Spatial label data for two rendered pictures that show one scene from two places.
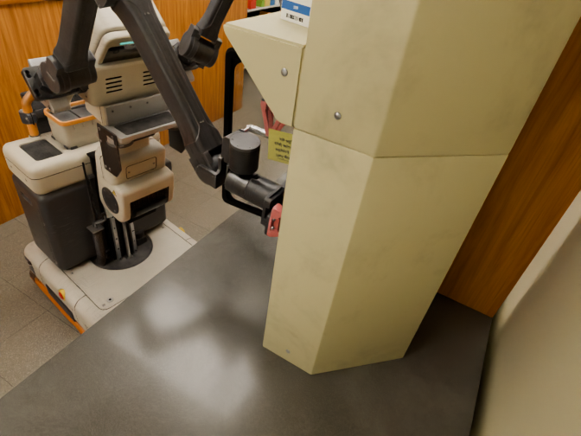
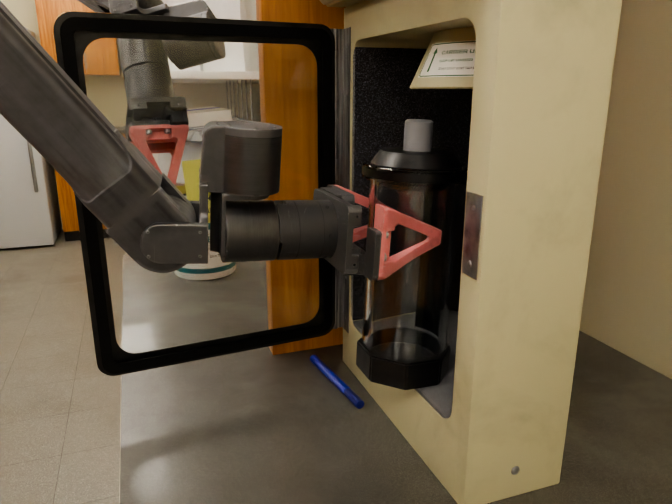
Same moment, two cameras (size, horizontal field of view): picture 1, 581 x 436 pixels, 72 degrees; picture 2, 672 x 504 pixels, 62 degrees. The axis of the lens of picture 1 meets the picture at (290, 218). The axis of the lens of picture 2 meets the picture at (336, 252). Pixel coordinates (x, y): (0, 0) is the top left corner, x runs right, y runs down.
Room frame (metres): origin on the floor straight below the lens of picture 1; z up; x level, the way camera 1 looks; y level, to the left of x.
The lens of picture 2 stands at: (0.24, 0.40, 1.32)
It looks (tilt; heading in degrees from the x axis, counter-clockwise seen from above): 16 degrees down; 316
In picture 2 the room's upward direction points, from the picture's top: straight up
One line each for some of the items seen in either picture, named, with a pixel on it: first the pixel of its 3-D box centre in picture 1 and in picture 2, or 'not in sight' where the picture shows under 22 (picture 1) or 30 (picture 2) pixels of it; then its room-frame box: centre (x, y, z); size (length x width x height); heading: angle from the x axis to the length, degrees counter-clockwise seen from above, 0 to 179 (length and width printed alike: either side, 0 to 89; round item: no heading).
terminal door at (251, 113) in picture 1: (281, 151); (217, 199); (0.81, 0.04, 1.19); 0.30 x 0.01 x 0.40; 71
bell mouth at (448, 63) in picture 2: not in sight; (498, 60); (0.56, -0.13, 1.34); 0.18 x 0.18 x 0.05
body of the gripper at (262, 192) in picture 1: (268, 195); (310, 229); (0.64, 0.05, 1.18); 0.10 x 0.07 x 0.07; 156
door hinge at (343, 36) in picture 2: not in sight; (340, 190); (0.75, -0.10, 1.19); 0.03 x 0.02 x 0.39; 156
